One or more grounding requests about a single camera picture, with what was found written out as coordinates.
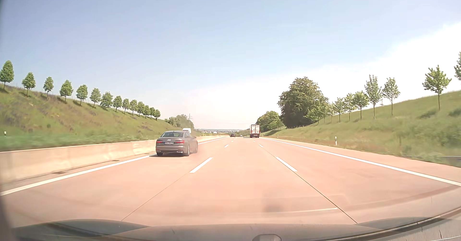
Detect grey saloon car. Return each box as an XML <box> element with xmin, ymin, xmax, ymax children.
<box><xmin>156</xmin><ymin>130</ymin><xmax>199</xmax><ymax>157</ymax></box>

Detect road markings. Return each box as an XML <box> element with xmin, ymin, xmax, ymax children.
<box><xmin>0</xmin><ymin>136</ymin><xmax>461</xmax><ymax>197</ymax></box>

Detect large dark green tree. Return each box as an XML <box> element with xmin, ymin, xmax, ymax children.
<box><xmin>278</xmin><ymin>77</ymin><xmax>329</xmax><ymax>128</ymax></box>

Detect group of distant trees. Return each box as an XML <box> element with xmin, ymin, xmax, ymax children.
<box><xmin>164</xmin><ymin>114</ymin><xmax>195</xmax><ymax>129</ymax></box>

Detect car's own bonnet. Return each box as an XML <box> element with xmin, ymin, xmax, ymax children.
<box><xmin>11</xmin><ymin>207</ymin><xmax>461</xmax><ymax>241</ymax></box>

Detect grass bank with tree row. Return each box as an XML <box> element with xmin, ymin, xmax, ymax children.
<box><xmin>0</xmin><ymin>84</ymin><xmax>202</xmax><ymax>152</ymax></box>

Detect clump of green trees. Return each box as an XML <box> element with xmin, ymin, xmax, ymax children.
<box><xmin>256</xmin><ymin>111</ymin><xmax>285</xmax><ymax>132</ymax></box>

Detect pale concrete motorway road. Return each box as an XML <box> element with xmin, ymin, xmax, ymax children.
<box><xmin>0</xmin><ymin>136</ymin><xmax>461</xmax><ymax>229</ymax></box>

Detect row of young trees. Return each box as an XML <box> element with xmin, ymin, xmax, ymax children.
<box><xmin>306</xmin><ymin>52</ymin><xmax>461</xmax><ymax>123</ymax></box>

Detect grass bank with young trees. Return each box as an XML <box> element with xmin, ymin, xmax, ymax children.
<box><xmin>262</xmin><ymin>90</ymin><xmax>461</xmax><ymax>168</ymax></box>

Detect concrete median barrier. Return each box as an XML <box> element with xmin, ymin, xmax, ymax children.
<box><xmin>0</xmin><ymin>135</ymin><xmax>228</xmax><ymax>184</ymax></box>

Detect row of small trees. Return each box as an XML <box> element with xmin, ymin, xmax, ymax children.
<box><xmin>0</xmin><ymin>60</ymin><xmax>161</xmax><ymax>121</ymax></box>

